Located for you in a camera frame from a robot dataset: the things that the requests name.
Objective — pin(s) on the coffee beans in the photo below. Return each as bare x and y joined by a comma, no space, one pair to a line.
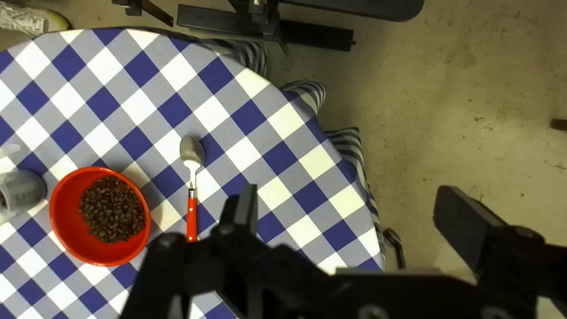
112,210

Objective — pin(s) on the black office chair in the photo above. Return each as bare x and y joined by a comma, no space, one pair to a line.
261,18

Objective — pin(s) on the blue white checkered tablecloth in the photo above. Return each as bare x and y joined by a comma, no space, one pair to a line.
125,98

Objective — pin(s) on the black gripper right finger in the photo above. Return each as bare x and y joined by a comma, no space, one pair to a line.
472,229

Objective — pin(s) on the red handled metal spoon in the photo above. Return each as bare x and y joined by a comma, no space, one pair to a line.
192,157

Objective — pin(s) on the clear plastic jug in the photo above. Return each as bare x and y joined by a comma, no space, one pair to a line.
20,190

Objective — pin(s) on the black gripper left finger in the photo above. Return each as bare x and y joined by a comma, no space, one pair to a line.
241,212

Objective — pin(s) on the red bowl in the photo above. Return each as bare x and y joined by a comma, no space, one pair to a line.
71,229

